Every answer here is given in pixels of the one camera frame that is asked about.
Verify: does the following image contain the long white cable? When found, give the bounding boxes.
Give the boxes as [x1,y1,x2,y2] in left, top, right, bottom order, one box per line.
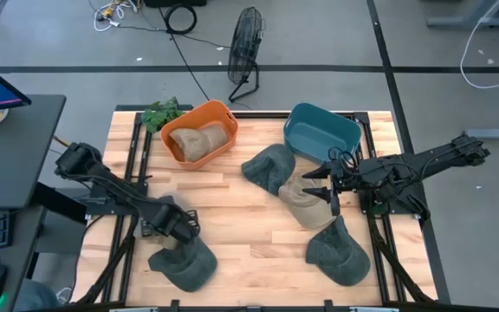
[459,0,499,90]

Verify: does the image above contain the grey desk foot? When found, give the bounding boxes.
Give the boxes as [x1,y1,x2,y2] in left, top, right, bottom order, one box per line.
[464,127,499,140]

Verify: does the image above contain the teal plastic bin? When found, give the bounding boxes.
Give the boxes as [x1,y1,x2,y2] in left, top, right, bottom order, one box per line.
[282,102,363,166]

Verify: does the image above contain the black floor fan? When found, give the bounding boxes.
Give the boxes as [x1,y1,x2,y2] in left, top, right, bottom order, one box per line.
[227,6,267,104]

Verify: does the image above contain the white cable bundle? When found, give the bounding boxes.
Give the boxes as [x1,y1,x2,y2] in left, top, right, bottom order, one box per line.
[92,0,134,33]

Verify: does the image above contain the black aluminium table frame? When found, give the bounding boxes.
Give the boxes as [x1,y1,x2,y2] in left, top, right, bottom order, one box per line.
[70,103,440,312]

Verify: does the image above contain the black desk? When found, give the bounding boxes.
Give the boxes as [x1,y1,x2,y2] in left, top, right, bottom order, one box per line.
[0,94,68,210]

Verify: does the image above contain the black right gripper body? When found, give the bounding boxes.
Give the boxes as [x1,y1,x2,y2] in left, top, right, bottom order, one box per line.
[327,161,366,217]

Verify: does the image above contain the grey desk leg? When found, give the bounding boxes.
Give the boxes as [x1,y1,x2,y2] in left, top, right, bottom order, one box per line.
[426,0,499,29]

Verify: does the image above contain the dark green cap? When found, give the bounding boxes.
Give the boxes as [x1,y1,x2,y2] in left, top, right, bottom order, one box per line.
[147,236,218,293]
[305,215,372,288]
[240,143,296,197]

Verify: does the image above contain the orange plastic bin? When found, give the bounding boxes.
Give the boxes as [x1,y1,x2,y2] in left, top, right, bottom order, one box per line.
[159,100,239,171]

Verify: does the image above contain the olive crumpled cloth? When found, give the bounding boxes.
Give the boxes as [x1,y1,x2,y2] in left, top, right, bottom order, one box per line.
[200,122,229,153]

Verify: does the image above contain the green leafy plant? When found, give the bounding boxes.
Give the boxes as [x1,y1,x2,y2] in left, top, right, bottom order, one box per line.
[140,96,186,133]

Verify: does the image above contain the black coiled cable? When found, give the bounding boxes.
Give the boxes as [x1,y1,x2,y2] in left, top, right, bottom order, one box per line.
[163,3,198,36]

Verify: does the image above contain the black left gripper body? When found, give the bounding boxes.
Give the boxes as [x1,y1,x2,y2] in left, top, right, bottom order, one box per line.
[154,206,202,245]

